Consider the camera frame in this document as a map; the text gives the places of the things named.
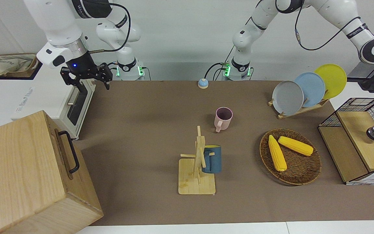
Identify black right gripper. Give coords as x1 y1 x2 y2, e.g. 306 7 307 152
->
60 52 113 94

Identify pink mug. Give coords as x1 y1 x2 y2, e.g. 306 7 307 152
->
214 107 233 133

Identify black tripod stand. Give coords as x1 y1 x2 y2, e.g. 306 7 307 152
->
347 61 374 98

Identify white toaster oven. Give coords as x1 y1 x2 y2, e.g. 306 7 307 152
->
12 61 96 140

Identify woven tray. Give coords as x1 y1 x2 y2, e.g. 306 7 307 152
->
0 53 41 78

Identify yellow plate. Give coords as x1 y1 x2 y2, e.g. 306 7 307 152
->
314 64 347 100

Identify brown table mat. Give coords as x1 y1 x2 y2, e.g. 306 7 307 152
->
73 80 374 226

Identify beige cloth bag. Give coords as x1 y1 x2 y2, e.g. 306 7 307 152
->
0 55 37 77

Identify light blue plate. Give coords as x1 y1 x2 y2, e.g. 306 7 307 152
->
294 72 326 108

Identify wooden plate rack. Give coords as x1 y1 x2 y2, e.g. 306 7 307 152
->
268 98 330 120

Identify yellow corn cob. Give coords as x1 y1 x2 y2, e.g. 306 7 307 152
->
268 135 287 172
278 136 314 157

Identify brown wicker basket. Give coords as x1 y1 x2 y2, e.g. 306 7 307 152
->
259 128 322 186

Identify grey plate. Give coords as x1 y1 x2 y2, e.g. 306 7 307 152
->
272 80 305 116

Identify large wooden box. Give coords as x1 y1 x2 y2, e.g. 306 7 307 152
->
0 110 104 234

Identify dark blue mug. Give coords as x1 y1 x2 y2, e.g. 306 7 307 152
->
202 145 222 174

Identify wooden mug rack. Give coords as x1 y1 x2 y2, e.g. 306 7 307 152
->
178 126 217 195

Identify wire basket with wooden board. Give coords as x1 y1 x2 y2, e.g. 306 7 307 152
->
318 97 374 186

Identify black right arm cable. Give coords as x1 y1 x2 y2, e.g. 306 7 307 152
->
88 3 131 54

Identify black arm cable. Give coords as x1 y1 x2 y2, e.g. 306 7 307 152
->
88 3 131 54
295 0 361 51

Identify black box handle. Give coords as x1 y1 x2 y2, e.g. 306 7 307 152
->
58 130 80 174

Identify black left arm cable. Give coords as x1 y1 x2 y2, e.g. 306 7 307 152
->
295 0 361 51

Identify black base cable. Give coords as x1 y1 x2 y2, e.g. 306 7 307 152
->
205 62 227 81

